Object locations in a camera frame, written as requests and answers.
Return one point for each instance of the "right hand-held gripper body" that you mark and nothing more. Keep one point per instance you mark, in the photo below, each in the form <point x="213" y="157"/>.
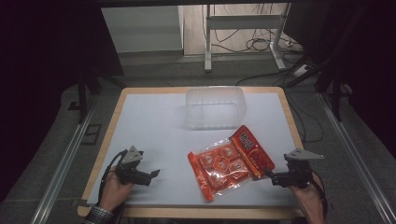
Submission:
<point x="297" y="171"/>

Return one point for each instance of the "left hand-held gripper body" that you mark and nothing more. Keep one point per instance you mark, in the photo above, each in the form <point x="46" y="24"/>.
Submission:
<point x="134" y="174"/>

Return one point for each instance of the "red snack bag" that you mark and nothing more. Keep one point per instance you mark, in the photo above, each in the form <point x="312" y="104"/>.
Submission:
<point x="231" y="161"/>

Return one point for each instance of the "person's left hand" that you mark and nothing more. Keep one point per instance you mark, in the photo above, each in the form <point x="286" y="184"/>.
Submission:
<point x="114" y="190"/>

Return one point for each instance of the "person's right hand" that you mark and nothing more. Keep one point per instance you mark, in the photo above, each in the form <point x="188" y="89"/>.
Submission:
<point x="308" y="199"/>

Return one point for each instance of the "white table mat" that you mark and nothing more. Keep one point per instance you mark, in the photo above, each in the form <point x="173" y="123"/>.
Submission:
<point x="155" y="130"/>

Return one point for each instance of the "black floor socket cover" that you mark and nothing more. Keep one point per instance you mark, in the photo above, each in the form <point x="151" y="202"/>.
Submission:
<point x="91" y="133"/>

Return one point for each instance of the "clear plastic container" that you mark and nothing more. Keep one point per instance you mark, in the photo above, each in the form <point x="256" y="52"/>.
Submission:
<point x="216" y="107"/>

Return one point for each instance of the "black metal stand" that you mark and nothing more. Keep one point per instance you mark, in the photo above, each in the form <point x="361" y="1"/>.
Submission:
<point x="333" y="84"/>
<point x="83" y="93"/>

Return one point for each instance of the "white power strip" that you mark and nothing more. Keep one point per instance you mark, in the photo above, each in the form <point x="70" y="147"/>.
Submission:
<point x="301" y="70"/>

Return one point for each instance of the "white cabinet panel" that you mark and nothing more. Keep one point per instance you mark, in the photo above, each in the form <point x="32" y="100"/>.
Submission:
<point x="141" y="29"/>

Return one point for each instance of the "aluminium floor rail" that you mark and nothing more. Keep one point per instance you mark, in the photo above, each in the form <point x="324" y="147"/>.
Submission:
<point x="62" y="168"/>
<point x="358" y="158"/>

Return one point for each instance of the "white metal desk frame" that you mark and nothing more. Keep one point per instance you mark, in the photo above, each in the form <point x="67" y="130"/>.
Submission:
<point x="243" y="22"/>

